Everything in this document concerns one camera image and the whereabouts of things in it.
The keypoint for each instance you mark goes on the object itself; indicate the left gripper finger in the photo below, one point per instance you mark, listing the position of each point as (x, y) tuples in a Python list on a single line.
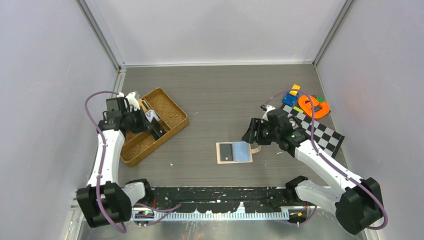
[(156, 129), (145, 105)]

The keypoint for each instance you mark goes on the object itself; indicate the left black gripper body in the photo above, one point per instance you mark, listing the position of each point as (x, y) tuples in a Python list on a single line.
[(137, 123)]

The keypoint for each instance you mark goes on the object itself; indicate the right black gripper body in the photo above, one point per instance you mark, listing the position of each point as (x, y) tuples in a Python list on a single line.
[(266, 134)]

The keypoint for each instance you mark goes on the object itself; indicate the beige card holder wallet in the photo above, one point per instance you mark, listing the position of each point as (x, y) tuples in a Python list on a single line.
[(242, 152)]

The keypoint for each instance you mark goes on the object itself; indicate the black credit card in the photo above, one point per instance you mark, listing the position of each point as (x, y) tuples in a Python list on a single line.
[(225, 152)]

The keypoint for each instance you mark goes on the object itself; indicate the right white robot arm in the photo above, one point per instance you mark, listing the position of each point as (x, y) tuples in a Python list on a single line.
[(356, 202)]

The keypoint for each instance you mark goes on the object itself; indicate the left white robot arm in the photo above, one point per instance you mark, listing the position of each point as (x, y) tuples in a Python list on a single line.
[(103, 202)]

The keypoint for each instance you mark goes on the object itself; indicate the white credit card in tray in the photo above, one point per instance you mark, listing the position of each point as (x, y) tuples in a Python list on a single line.
[(151, 115)]

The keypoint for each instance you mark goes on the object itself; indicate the woven wicker tray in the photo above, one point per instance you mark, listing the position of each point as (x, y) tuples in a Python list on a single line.
[(167, 119)]

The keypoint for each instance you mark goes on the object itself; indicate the lime green stick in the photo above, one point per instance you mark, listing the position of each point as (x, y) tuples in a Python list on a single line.
[(298, 109)]

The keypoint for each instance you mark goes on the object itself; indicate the blue toy block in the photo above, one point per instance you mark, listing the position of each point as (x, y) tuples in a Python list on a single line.
[(290, 99)]

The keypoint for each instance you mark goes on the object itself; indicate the orange plastic letter toy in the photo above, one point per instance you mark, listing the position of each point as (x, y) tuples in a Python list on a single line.
[(320, 109)]

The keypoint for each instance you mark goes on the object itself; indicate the yellow toy block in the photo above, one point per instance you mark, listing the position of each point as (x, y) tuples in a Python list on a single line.
[(294, 90)]

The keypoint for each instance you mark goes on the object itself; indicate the green toy block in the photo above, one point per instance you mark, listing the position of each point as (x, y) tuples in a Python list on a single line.
[(320, 99)]

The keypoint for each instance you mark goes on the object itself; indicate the black white checkerboard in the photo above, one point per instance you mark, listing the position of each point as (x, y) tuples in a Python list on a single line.
[(326, 138)]

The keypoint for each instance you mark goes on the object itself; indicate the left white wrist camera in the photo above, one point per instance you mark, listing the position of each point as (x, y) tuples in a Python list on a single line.
[(131, 101)]

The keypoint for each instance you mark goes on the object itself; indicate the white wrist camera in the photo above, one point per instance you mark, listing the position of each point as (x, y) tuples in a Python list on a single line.
[(266, 109), (131, 101)]

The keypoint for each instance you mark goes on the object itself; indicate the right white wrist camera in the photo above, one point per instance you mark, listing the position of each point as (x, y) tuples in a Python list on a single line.
[(266, 109)]

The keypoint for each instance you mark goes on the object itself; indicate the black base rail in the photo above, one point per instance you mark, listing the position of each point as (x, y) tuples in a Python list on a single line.
[(263, 199)]

